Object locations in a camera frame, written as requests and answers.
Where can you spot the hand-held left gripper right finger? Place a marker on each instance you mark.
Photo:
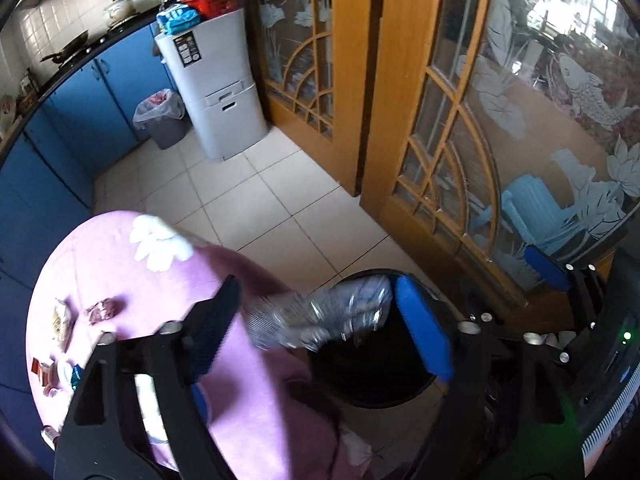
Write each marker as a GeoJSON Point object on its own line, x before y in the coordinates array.
{"type": "Point", "coordinates": [425, 330]}

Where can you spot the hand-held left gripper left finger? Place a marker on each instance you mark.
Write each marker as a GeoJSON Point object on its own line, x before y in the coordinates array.
{"type": "Point", "coordinates": [216, 330]}

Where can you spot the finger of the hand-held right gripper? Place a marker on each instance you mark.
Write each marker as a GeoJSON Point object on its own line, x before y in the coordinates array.
{"type": "Point", "coordinates": [547, 270]}

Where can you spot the black round trash bin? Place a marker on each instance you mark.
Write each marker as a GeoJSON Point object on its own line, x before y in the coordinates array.
{"type": "Point", "coordinates": [380, 360]}

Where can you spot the silver wrapper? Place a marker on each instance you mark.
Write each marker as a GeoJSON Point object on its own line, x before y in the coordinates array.
{"type": "Point", "coordinates": [320, 316]}

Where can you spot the pink wrapper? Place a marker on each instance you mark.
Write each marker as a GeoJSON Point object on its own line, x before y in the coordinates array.
{"type": "Point", "coordinates": [102, 310]}

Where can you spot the red melon-print wrapper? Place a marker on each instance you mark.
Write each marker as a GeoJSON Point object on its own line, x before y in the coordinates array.
{"type": "Point", "coordinates": [42, 371]}

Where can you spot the grey trash can with liner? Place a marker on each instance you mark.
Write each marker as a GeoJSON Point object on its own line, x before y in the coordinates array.
{"type": "Point", "coordinates": [161, 119]}

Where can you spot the light blue plastic chair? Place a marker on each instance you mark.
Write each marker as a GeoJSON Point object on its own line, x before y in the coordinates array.
{"type": "Point", "coordinates": [535, 210]}

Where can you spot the purple flower-print tablecloth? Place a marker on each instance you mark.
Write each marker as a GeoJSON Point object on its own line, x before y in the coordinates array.
{"type": "Point", "coordinates": [260, 400]}

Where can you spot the wide wooden glass door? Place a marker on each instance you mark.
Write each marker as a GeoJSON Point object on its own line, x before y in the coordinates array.
{"type": "Point", "coordinates": [500, 135]}

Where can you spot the small teal wrapper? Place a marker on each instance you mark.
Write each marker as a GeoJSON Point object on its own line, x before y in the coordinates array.
{"type": "Point", "coordinates": [76, 377]}

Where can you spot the beige snack wrapper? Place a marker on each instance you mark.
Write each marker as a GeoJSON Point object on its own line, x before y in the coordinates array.
{"type": "Point", "coordinates": [62, 324]}

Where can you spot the small white wrapper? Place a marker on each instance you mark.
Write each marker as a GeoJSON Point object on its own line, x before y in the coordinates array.
{"type": "Point", "coordinates": [65, 371]}

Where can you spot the light grey storage cabinet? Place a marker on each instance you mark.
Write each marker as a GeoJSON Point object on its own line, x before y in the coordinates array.
{"type": "Point", "coordinates": [215, 85]}

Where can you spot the blue kitchen cabinets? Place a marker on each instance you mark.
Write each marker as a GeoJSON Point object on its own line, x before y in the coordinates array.
{"type": "Point", "coordinates": [75, 125]}

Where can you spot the narrow wooden glass door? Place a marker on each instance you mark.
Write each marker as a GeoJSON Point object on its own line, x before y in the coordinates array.
{"type": "Point", "coordinates": [300, 45]}

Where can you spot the black kitchen countertop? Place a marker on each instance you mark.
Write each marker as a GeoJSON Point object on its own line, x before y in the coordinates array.
{"type": "Point", "coordinates": [75, 67]}

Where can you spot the blue plastic packet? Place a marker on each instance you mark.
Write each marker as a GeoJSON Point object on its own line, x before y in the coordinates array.
{"type": "Point", "coordinates": [177, 17]}

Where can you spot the black wok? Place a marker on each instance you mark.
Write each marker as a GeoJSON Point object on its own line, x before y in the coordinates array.
{"type": "Point", "coordinates": [67, 48]}

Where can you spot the red plastic basket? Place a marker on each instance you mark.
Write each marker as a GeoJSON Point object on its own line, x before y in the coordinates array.
{"type": "Point", "coordinates": [216, 2]}

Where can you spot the white cooking pot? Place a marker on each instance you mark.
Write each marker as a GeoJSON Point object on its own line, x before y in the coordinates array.
{"type": "Point", "coordinates": [120, 10]}

